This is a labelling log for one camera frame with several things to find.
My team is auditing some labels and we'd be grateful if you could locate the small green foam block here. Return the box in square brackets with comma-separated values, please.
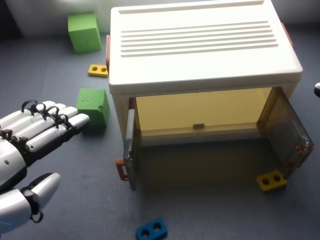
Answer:
[76, 88, 110, 133]

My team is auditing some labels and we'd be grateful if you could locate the large green foam block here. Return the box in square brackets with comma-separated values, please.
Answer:
[67, 12, 103, 54]

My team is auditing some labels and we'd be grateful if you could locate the blue two-hole block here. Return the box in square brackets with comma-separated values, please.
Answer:
[135, 217, 168, 240]

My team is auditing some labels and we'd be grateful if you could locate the grey table cloth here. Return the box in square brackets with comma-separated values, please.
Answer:
[0, 19, 320, 240]

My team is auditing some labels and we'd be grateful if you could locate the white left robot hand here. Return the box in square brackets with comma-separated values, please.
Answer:
[0, 99, 90, 237]

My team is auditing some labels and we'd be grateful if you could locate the white plastic storage box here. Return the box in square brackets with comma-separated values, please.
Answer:
[108, 0, 305, 161]

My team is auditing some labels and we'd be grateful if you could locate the yellow two-hole block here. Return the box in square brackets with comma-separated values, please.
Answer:
[87, 64, 110, 78]
[256, 169, 288, 192]

